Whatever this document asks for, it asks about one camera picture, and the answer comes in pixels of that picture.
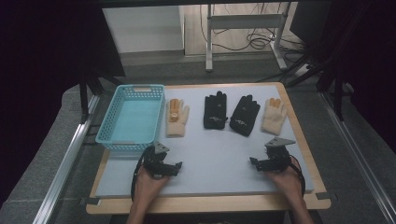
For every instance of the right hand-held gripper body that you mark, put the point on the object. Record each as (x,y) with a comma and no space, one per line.
(277,155)

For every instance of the black glove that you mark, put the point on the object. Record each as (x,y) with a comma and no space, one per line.
(215,113)
(245,116)

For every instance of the turquoise plastic basket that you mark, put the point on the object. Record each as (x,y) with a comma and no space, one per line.
(134,119)

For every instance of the person's left hand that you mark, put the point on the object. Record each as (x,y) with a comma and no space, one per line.
(148,186)

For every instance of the person's right hand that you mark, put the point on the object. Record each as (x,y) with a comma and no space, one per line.
(286,183)

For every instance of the beige glove with orange fingertips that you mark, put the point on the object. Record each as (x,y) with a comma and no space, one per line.
(274,119)

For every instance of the white foam mat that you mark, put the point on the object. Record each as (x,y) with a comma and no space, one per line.
(214,155)

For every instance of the grey tape piece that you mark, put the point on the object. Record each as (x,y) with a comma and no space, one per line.
(323,196)
(92,201)

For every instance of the black metal stand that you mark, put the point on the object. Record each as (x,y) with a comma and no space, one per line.
(337,93)
(90,87)

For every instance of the white power strip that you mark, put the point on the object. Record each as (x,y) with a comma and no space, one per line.
(302,70)

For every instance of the white cabinet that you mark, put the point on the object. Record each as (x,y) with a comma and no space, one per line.
(143,29)

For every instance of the aluminium rail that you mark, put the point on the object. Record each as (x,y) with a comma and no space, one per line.
(358,149)
(65,161)

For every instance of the white metal desk frame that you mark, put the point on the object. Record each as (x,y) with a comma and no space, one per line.
(243,21)

